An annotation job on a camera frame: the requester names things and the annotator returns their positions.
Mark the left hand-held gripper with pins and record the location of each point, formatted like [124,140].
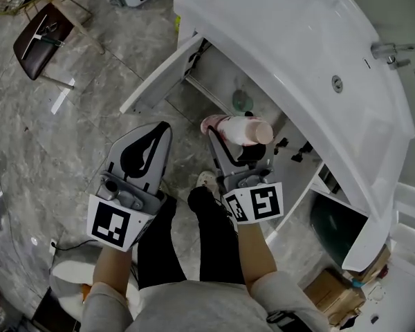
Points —
[107,223]

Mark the person's black trousers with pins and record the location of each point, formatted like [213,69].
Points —
[214,247]

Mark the white squeegee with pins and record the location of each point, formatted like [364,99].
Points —
[34,36]

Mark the eyeglasses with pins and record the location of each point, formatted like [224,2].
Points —
[49,28]

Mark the dark glass panel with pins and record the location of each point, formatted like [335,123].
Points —
[335,227]

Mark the person's white shoe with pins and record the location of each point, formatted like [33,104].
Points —
[206,180]

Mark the wooden chair brown seat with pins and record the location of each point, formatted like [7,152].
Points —
[41,43]

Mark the green translucent bottle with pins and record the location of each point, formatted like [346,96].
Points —
[242,99]

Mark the white cabinet door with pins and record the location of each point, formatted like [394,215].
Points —
[159,78]
[297,202]

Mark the white power plug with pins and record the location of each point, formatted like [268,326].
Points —
[53,247]

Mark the person's left forearm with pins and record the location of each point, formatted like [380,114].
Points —
[114,272]

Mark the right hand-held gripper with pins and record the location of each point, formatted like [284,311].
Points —
[266,202]

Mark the white round cushion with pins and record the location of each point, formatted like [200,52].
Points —
[69,272]

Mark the chrome faucet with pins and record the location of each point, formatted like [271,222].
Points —
[397,52]

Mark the white floor strip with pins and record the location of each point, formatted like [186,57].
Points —
[63,96]

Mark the cardboard box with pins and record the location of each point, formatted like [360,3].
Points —
[373,268]
[335,296]

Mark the white sink vanity cabinet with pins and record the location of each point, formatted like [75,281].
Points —
[297,47]

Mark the pink white bottle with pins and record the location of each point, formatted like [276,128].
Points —
[238,130]

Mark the person's grey shirt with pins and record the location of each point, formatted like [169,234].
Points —
[193,310]

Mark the white cabinet drawer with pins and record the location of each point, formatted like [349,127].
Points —
[328,183]

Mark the person's right forearm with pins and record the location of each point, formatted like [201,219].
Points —
[257,258]

